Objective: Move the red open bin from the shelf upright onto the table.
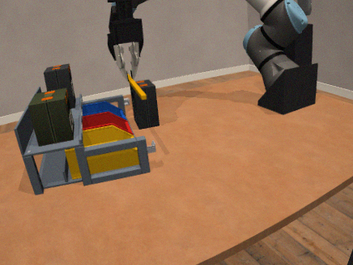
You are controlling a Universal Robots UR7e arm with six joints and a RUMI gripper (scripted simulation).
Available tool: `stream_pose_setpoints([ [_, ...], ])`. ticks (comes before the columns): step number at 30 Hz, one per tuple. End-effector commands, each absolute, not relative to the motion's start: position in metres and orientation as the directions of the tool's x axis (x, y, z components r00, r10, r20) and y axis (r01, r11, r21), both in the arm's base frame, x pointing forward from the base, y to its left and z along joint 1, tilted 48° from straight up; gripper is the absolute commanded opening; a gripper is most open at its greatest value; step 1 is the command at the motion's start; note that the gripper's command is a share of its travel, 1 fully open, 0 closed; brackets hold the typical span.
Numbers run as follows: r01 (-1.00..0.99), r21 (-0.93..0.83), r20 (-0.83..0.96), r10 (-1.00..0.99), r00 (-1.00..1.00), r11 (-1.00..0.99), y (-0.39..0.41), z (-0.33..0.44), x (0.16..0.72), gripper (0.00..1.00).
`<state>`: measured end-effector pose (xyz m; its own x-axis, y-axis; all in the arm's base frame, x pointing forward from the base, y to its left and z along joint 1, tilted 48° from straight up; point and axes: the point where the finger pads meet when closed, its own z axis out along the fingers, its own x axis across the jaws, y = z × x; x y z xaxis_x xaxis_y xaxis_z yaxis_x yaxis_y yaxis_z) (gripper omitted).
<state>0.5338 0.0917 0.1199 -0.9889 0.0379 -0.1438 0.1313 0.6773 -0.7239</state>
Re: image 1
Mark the blue open bin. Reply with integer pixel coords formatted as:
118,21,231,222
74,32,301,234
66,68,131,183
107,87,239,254
83,101,127,120

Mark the red bin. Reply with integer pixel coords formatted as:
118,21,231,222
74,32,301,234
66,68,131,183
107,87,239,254
83,112,134,135

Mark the yellow open bin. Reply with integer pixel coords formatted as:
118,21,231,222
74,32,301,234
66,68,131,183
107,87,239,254
65,125,139,179

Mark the yellow bar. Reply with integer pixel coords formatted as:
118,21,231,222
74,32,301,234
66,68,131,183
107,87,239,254
128,74,147,100

